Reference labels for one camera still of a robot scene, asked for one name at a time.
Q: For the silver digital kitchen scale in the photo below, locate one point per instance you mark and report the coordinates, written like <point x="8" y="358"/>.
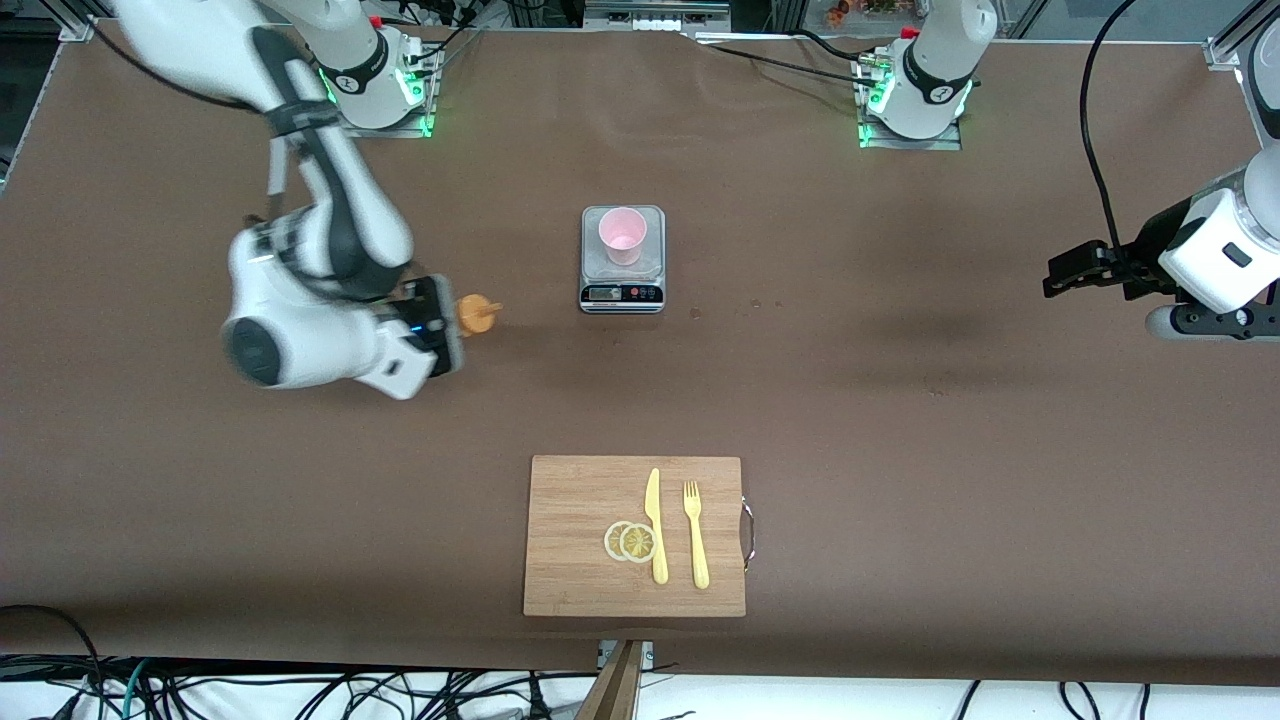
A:
<point x="622" y="290"/>

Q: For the aluminium corner extrusion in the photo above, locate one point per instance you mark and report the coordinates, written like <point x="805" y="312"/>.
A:
<point x="78" y="28"/>
<point x="1228" y="42"/>

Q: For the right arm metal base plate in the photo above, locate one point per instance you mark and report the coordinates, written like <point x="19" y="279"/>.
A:
<point x="380" y="132"/>

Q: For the colourful toy food pile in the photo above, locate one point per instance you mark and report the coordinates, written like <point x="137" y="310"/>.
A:
<point x="870" y="10"/>

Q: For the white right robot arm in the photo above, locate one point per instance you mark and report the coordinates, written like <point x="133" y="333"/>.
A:
<point x="330" y="230"/>

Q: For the yellow plastic fork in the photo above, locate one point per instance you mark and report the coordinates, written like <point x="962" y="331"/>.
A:
<point x="697" y="540"/>

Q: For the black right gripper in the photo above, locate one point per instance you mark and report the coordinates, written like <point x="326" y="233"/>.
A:
<point x="432" y="312"/>

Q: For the translucent squeeze bottle orange cap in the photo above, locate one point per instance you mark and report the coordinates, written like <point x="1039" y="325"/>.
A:
<point x="475" y="315"/>

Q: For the lemon slice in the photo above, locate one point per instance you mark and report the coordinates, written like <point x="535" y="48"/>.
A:
<point x="638" y="543"/>
<point x="610" y="540"/>

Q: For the aluminium frame rail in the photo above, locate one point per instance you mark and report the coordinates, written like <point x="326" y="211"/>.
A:
<point x="650" y="8"/>

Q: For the white power strip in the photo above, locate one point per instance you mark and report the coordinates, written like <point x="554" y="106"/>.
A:
<point x="650" y="24"/>

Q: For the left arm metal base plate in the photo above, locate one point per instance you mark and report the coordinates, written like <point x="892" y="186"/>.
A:
<point x="910" y="143"/>

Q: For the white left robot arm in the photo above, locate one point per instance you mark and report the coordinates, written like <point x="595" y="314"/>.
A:
<point x="1220" y="250"/>

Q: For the pink plastic cup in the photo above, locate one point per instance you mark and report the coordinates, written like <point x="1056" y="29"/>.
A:
<point x="622" y="238"/>

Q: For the wooden cutting board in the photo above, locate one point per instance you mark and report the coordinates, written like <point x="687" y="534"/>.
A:
<point x="580" y="540"/>

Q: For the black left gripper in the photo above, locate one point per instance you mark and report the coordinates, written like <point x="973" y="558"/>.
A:
<point x="1143" y="259"/>

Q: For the wooden beam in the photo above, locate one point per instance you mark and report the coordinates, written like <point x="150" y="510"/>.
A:
<point x="612" y="690"/>

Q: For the metal table bracket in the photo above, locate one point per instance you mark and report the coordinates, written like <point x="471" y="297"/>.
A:
<point x="648" y="653"/>

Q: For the yellow plastic knife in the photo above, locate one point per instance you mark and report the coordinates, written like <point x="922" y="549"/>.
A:
<point x="655" y="530"/>

